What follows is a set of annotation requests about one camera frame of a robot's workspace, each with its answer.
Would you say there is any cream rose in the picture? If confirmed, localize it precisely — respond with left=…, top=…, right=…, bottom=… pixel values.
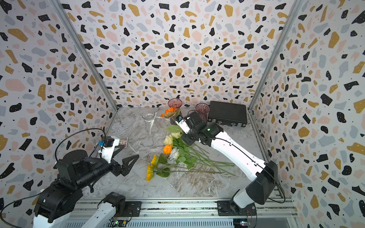
left=164, top=134, right=173, bottom=146
left=171, top=133, right=194, bottom=156

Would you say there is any yellow sunflower small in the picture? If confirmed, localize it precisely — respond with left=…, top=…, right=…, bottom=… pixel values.
left=150, top=154, right=194, bottom=169

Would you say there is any black case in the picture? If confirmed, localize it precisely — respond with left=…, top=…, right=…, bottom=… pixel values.
left=208, top=101, right=248, bottom=127

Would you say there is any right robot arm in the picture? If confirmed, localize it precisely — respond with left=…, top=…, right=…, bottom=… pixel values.
left=175, top=111, right=278, bottom=214

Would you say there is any clear glass vase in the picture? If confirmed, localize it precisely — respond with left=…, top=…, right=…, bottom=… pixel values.
left=142, top=110, right=156, bottom=134

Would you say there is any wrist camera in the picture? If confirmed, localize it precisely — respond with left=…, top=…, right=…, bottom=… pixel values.
left=175, top=115, right=190, bottom=134
left=98, top=136, right=120, bottom=163

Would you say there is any small picture card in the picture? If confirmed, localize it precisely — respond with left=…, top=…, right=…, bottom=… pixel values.
left=119, top=137, right=128, bottom=147

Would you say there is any orange rose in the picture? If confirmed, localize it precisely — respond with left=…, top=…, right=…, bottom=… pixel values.
left=163, top=145, right=176, bottom=164

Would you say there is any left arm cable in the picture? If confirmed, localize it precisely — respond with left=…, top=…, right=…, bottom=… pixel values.
left=54, top=127, right=106, bottom=163

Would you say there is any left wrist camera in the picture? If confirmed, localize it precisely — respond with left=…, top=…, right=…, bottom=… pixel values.
left=98, top=136, right=120, bottom=163

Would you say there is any purple ribbed glass vase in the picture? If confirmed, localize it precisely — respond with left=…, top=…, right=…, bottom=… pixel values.
left=195, top=103, right=210, bottom=121

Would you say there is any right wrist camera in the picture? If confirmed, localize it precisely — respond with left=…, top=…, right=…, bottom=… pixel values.
left=175, top=115, right=190, bottom=134

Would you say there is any pink glass vase with ribbon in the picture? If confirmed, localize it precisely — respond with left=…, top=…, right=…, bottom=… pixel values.
left=168, top=98, right=183, bottom=125

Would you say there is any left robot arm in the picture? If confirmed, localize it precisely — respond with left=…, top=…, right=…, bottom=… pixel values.
left=33, top=150, right=142, bottom=228

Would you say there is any yellow sunflower large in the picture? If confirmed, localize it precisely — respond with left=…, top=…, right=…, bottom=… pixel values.
left=146, top=164, right=234, bottom=181

